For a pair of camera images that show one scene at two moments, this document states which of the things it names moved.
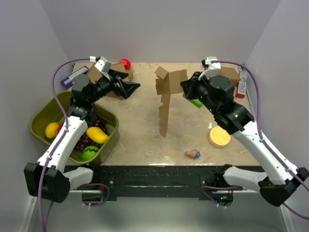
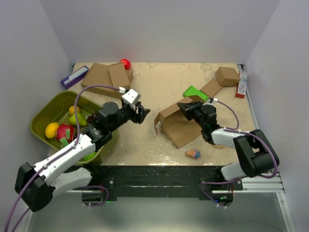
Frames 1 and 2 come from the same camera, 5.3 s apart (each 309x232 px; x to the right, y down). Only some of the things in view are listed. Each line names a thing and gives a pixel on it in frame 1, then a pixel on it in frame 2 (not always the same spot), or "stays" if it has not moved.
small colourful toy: (193, 153) stays
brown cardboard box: (168, 83) to (175, 123)
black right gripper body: (199, 87) to (197, 118)
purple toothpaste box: (67, 82) stays
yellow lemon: (51, 129) stays
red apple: (127, 64) stays
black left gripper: (126, 88) to (138, 118)
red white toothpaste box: (242, 85) stays
